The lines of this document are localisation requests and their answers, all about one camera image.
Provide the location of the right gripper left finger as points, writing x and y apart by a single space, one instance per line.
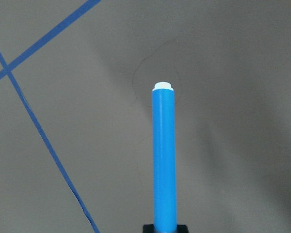
148 229

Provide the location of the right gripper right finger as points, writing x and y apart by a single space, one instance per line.
182 229

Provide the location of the blue highlighter pen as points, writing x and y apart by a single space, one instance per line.
164 158

